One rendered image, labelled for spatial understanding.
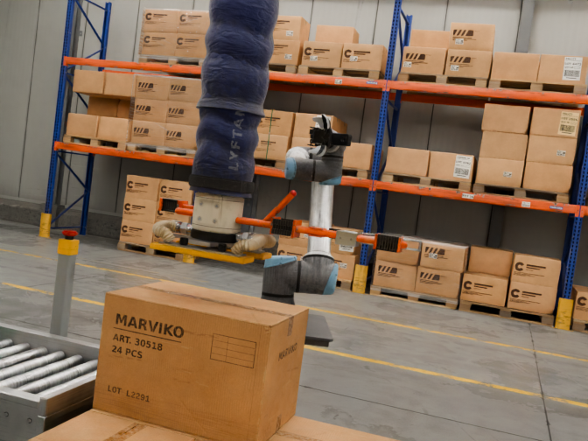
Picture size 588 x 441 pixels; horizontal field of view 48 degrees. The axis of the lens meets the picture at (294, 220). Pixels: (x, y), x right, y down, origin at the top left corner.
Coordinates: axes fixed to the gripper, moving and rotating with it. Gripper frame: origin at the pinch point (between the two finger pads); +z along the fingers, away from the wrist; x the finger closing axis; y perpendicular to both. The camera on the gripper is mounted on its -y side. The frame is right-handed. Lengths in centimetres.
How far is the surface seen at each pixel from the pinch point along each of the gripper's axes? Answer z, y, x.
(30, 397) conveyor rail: 54, 71, -98
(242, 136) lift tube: 28.4, 19.5, -5.5
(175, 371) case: 41, 28, -84
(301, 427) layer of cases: 13, -10, -103
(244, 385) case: 42, 4, -83
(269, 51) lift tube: 23.9, 15.7, 23.8
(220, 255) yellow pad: 36, 19, -45
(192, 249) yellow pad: 36, 29, -45
